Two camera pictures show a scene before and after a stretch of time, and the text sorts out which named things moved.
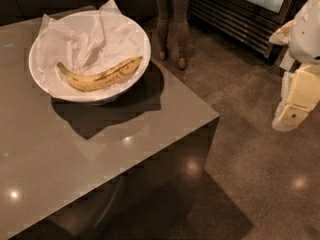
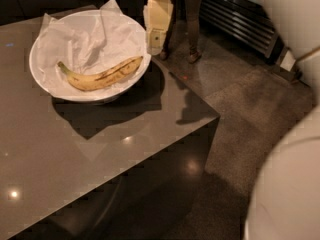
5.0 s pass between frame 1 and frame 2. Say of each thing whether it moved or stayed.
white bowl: stayed
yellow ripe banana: stayed
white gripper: moved
